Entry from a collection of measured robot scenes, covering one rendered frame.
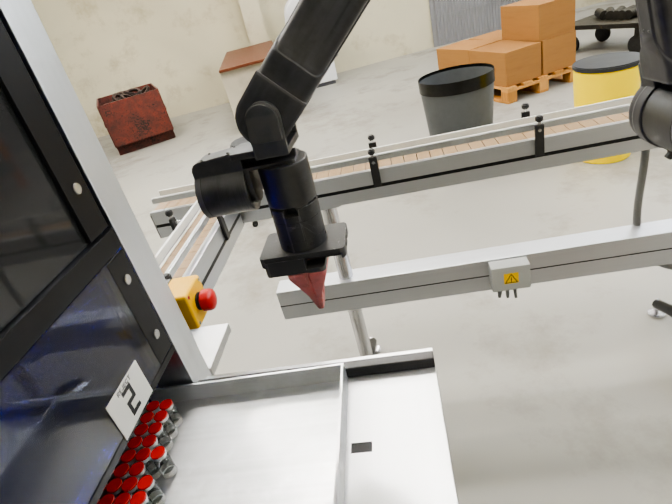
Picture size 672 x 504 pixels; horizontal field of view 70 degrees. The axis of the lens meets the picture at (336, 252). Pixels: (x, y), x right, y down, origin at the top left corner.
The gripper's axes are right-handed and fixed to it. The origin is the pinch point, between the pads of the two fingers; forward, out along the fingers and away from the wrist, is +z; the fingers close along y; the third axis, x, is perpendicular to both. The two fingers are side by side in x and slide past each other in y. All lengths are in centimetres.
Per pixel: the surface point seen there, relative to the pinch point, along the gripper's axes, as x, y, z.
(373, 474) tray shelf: 11.5, -3.5, 20.1
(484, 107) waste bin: -290, -77, 63
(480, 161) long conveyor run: -82, -36, 18
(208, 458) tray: 6.8, 20.8, 20.3
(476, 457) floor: -53, -24, 108
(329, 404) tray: -0.8, 3.2, 20.0
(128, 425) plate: 9.9, 26.6, 8.4
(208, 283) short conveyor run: -45, 37, 22
